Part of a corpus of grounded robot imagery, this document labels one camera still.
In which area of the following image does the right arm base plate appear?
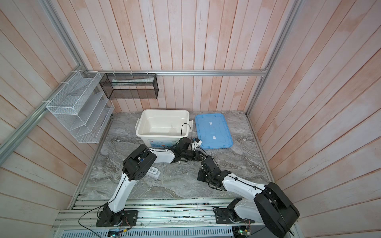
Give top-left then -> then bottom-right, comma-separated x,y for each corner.
212,207 -> 256,224

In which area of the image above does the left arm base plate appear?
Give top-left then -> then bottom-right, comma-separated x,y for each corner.
96,210 -> 139,227

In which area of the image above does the white wire mesh shelf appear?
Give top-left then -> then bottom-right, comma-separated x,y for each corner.
47,70 -> 115,144

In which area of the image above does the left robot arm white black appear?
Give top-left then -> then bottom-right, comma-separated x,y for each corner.
99,137 -> 206,226

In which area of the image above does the white test tube rack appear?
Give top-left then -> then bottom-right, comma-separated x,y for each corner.
147,167 -> 161,179

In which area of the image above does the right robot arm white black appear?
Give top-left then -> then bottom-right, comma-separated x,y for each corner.
197,156 -> 300,238

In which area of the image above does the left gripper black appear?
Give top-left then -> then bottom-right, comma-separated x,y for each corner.
182,149 -> 208,161

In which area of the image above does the black mesh wall basket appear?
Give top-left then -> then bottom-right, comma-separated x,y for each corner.
100,72 -> 159,100

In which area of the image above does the white plastic storage bin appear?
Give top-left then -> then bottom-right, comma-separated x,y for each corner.
135,110 -> 193,148

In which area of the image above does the aluminium rail base frame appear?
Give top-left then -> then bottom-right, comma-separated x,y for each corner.
51,198 -> 299,231

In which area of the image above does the blue plastic bin lid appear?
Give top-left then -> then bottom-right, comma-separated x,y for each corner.
195,113 -> 233,150

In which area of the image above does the white perforated vent cover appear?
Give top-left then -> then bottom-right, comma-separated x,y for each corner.
58,226 -> 234,238

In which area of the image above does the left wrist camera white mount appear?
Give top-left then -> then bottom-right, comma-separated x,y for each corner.
191,138 -> 202,151

